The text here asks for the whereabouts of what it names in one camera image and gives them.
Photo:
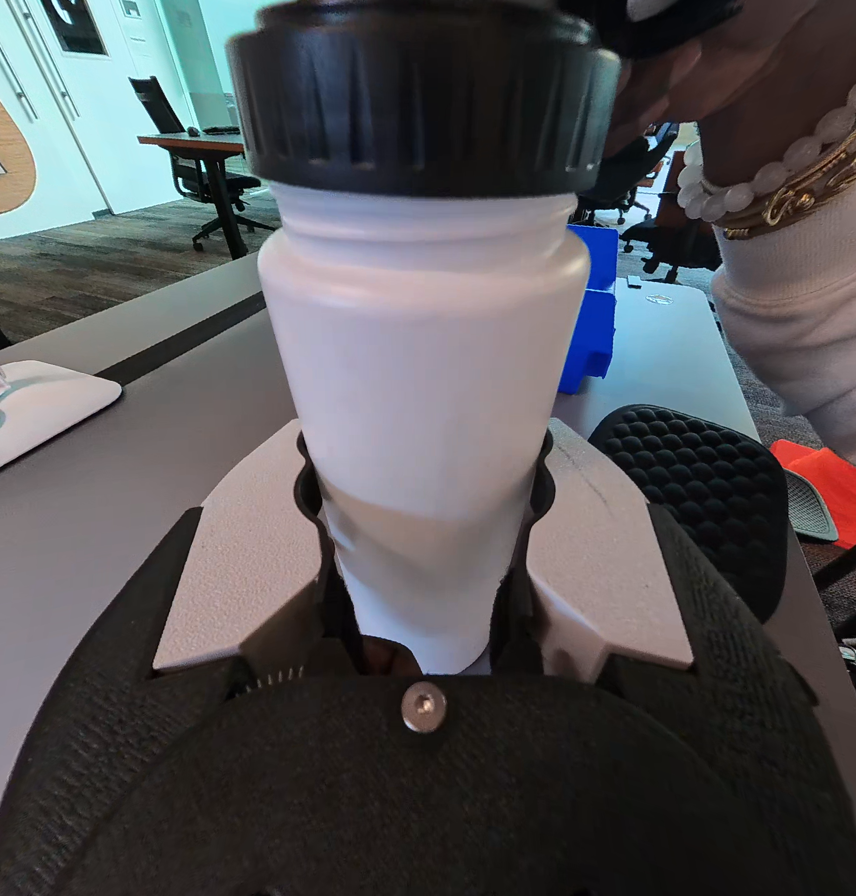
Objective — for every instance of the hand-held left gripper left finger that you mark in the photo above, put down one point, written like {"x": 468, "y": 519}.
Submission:
{"x": 246, "y": 574}

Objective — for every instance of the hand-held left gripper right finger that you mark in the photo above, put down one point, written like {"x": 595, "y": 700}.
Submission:
{"x": 603, "y": 574}

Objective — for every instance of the blue plastic bin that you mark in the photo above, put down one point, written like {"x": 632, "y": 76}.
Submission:
{"x": 596, "y": 329}

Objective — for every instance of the black bottle lid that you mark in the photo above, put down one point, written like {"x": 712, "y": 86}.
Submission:
{"x": 414, "y": 105}

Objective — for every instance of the white plastic bottle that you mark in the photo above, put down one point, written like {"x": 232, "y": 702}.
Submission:
{"x": 414, "y": 350}

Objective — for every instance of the person's right hand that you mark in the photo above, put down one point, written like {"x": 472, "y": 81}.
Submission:
{"x": 749, "y": 77}

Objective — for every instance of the person's left hand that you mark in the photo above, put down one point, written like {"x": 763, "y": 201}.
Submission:
{"x": 389, "y": 658}

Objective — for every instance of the black quilted pad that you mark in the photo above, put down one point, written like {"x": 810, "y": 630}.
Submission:
{"x": 693, "y": 490}

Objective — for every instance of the black office chair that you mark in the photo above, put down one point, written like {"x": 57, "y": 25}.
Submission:
{"x": 155, "y": 105}
{"x": 631, "y": 175}
{"x": 672, "y": 238}

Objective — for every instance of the grey mesh chair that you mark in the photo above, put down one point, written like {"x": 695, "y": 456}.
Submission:
{"x": 812, "y": 511}

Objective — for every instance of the white board stand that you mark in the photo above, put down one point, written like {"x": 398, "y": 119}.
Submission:
{"x": 50, "y": 406}

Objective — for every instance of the orange cloth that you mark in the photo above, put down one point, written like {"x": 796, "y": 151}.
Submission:
{"x": 847, "y": 483}

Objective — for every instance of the wooden top desk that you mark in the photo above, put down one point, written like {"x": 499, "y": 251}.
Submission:
{"x": 190, "y": 140}

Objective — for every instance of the black keyboard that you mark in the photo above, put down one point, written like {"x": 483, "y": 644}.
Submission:
{"x": 221, "y": 129}

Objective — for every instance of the black logo sign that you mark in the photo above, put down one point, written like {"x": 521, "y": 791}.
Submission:
{"x": 78, "y": 31}

